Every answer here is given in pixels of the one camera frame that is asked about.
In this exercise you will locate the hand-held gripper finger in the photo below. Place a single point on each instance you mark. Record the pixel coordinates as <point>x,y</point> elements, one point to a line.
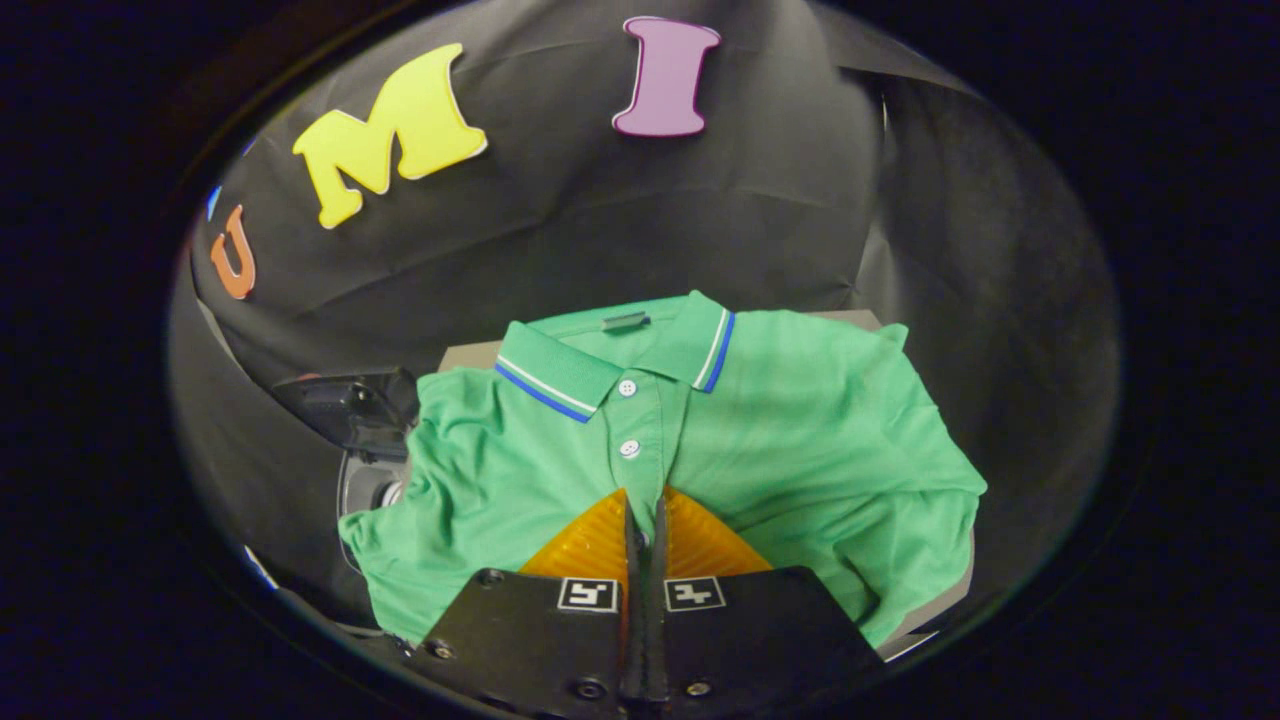
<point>655,600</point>
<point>633,600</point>

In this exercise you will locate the black backdrop cloth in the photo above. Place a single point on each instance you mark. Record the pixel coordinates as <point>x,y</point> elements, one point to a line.
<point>600,220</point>

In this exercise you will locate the beige cabinet with dark top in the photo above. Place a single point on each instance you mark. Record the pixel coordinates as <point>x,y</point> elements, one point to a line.
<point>935,610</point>

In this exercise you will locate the dark washing machine lid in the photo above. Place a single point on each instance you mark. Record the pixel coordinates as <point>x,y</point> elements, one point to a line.
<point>350,405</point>

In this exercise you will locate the green polo shirt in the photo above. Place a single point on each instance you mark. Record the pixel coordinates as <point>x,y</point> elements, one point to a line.
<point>800,430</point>

